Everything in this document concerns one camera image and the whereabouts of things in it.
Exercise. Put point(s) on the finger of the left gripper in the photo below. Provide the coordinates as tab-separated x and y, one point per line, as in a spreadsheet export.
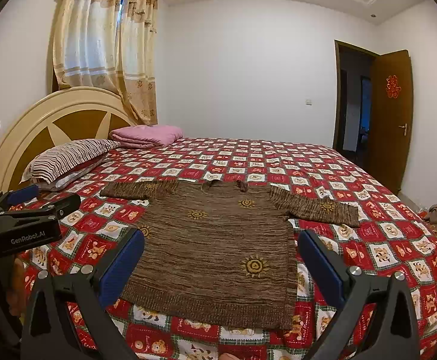
23	195

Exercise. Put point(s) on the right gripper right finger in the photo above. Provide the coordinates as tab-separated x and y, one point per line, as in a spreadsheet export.
392	332

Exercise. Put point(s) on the beige patterned curtain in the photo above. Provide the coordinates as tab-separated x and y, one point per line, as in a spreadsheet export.
109	44

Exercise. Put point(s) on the brown knitted sweater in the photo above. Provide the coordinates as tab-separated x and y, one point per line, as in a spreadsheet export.
221	253

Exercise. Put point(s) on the folded pink blanket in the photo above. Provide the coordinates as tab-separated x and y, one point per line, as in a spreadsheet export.
146	137

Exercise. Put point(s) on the dark door frame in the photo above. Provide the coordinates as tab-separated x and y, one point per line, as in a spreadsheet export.
353	100

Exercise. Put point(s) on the red paper door decoration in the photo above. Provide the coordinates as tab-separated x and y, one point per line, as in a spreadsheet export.
393	89

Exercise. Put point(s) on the metal door handle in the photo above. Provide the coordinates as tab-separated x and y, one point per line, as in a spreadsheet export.
404	129

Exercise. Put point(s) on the red checkered bear bedspread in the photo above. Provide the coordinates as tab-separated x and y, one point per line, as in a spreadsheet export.
389	237

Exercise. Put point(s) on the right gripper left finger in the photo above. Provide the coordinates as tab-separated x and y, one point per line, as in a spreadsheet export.
49	331

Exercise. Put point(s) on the brown wooden door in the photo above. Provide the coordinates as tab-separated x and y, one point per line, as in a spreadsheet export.
387	147

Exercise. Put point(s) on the cream and brown headboard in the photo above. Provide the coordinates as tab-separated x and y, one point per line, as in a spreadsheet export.
66	115

